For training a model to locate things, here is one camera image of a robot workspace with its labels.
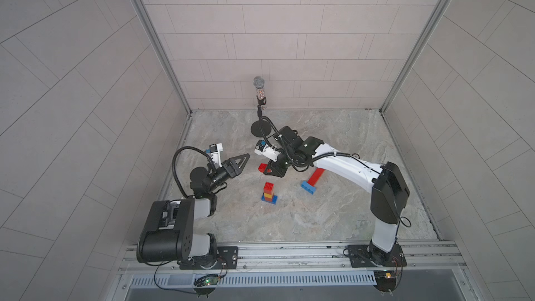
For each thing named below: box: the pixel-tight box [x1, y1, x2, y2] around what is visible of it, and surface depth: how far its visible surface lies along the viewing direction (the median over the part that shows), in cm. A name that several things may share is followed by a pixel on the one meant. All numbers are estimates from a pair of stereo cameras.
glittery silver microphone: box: [252, 75, 266, 100], surface depth 88 cm
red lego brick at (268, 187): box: [263, 181, 275, 194], surface depth 77 cm
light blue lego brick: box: [300, 180, 317, 195], surface depth 88 cm
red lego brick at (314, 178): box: [306, 171, 324, 187], surface depth 91 cm
